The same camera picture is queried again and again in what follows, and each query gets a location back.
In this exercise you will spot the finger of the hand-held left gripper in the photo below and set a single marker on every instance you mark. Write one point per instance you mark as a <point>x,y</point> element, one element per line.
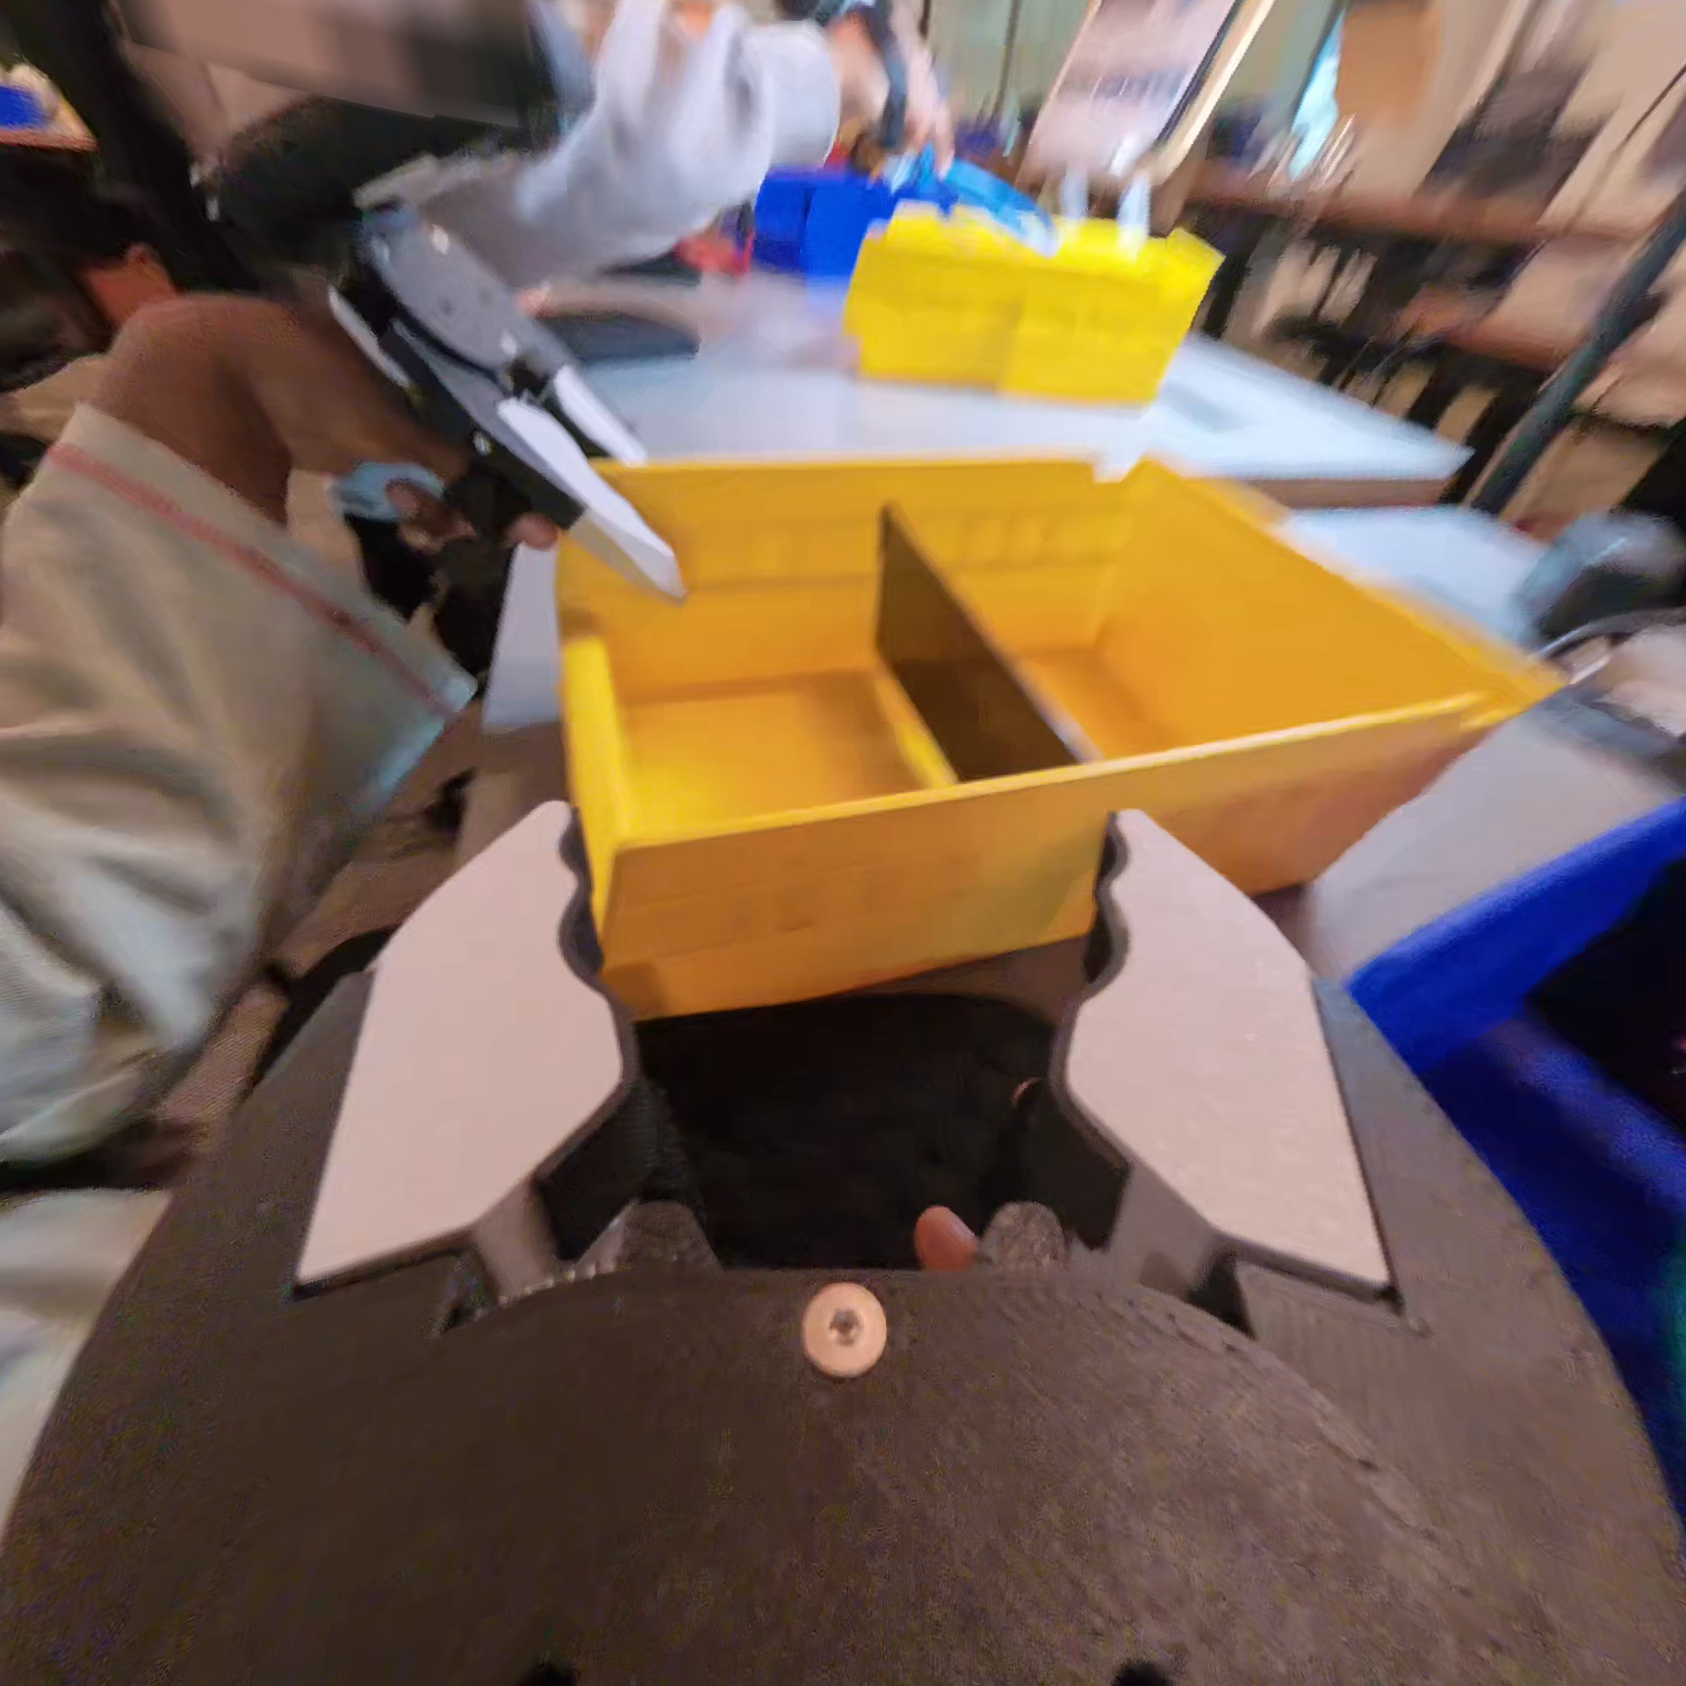
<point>592,415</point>
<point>592,514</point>

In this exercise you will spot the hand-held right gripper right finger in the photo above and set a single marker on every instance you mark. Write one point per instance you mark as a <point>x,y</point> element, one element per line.
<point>1212,1054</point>

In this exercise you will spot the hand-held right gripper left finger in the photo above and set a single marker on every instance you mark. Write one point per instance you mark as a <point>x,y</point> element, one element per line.
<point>460,1054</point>

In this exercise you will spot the yellow plastic bin with divider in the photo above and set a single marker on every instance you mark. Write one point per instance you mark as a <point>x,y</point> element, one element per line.
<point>817,896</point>

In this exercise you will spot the person's left forearm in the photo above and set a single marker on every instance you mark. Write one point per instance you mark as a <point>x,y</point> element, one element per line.
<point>159,684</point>

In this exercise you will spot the person's left hand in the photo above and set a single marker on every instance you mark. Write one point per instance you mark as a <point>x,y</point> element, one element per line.
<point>264,395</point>

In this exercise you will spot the black equipment case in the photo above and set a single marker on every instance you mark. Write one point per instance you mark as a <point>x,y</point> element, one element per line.
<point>1606,567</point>

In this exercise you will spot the black pole stand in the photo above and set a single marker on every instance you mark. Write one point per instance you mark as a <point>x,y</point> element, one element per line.
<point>1581,355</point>

